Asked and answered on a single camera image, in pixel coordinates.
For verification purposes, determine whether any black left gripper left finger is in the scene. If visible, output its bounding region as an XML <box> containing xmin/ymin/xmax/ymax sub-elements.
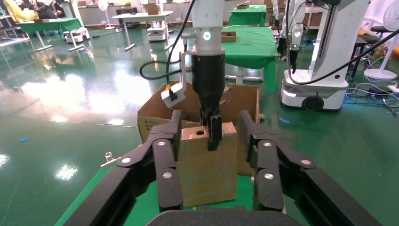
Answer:
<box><xmin>64</xmin><ymin>110</ymin><xmax>184</xmax><ymax>226</ymax></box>

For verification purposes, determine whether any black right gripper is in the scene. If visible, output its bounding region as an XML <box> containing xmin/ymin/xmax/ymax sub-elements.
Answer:
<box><xmin>191</xmin><ymin>53</ymin><xmax>226</xmax><ymax>152</ymax></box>

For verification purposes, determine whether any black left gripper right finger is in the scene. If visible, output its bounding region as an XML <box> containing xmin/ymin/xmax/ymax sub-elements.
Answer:
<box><xmin>238</xmin><ymin>111</ymin><xmax>383</xmax><ymax>226</ymax></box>

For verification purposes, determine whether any small brown cardboard box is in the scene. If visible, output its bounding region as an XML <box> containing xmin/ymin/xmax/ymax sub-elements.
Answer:
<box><xmin>177</xmin><ymin>121</ymin><xmax>239</xmax><ymax>208</ymax></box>

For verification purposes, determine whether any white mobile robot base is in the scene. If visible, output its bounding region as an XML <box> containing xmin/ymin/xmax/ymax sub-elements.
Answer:
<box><xmin>62</xmin><ymin>26</ymin><xmax>90</xmax><ymax>44</ymax></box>
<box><xmin>146</xmin><ymin>26</ymin><xmax>168</xmax><ymax>42</ymax></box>

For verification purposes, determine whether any large open brown carton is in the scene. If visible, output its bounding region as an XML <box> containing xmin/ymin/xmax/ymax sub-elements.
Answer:
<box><xmin>137</xmin><ymin>81</ymin><xmax>261</xmax><ymax>177</ymax></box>

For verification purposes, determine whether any flat brown cardboard box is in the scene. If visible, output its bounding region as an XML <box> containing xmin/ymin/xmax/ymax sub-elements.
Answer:
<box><xmin>221</xmin><ymin>31</ymin><xmax>237</xmax><ymax>43</ymax></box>

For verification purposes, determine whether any green table cloth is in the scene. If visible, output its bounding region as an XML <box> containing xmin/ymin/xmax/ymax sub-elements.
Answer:
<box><xmin>54</xmin><ymin>165</ymin><xmax>286</xmax><ymax>226</ymax></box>

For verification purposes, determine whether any green cloth covered table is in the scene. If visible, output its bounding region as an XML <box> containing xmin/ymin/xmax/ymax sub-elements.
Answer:
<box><xmin>229</xmin><ymin>4</ymin><xmax>268</xmax><ymax>27</ymax></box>
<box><xmin>18</xmin><ymin>17</ymin><xmax>82</xmax><ymax>52</ymax></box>
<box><xmin>221</xmin><ymin>26</ymin><xmax>278</xmax><ymax>94</ymax></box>

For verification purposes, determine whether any white work table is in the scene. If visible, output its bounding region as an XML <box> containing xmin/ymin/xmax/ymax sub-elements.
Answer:
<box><xmin>112</xmin><ymin>11</ymin><xmax>174</xmax><ymax>52</ymax></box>

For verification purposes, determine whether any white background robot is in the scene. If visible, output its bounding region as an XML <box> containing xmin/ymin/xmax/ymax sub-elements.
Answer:
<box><xmin>279</xmin><ymin>0</ymin><xmax>372</xmax><ymax>112</ymax></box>

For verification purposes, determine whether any small white standing fan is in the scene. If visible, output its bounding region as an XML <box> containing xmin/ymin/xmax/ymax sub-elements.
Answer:
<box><xmin>98</xmin><ymin>0</ymin><xmax>115</xmax><ymax>30</ymax></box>

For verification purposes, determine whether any black stool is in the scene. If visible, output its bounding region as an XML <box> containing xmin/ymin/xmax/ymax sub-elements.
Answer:
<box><xmin>353</xmin><ymin>26</ymin><xmax>393</xmax><ymax>79</ymax></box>

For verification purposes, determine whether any person in black clothes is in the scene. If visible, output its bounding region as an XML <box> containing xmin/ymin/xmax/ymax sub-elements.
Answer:
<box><xmin>32</xmin><ymin>0</ymin><xmax>58</xmax><ymax>20</ymax></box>

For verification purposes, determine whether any large white floor fan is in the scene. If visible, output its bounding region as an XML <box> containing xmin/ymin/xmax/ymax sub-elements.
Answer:
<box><xmin>364</xmin><ymin>0</ymin><xmax>399</xmax><ymax>80</ymax></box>

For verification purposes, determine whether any person in yellow jacket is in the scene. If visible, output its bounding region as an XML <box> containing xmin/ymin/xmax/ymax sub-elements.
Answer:
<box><xmin>3</xmin><ymin>0</ymin><xmax>40</xmax><ymax>23</ymax></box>

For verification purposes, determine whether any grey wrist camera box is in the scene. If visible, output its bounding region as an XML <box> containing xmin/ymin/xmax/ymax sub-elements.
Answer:
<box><xmin>160</xmin><ymin>82</ymin><xmax>187</xmax><ymax>109</ymax></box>

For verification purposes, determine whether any grey camera mounting bracket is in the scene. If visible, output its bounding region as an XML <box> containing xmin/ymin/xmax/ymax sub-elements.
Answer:
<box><xmin>179</xmin><ymin>49</ymin><xmax>195</xmax><ymax>91</ymax></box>

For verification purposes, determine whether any thin black cable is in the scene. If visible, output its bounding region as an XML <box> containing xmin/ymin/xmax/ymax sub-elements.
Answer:
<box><xmin>139</xmin><ymin>60</ymin><xmax>183</xmax><ymax>81</ymax></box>

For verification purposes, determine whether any thick black sleeved cable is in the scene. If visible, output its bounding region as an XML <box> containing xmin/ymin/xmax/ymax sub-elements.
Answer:
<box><xmin>165</xmin><ymin>0</ymin><xmax>196</xmax><ymax>89</ymax></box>

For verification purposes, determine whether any floor cable bundle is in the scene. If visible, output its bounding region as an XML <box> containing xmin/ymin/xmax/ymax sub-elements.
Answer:
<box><xmin>344</xmin><ymin>82</ymin><xmax>399</xmax><ymax>118</ymax></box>

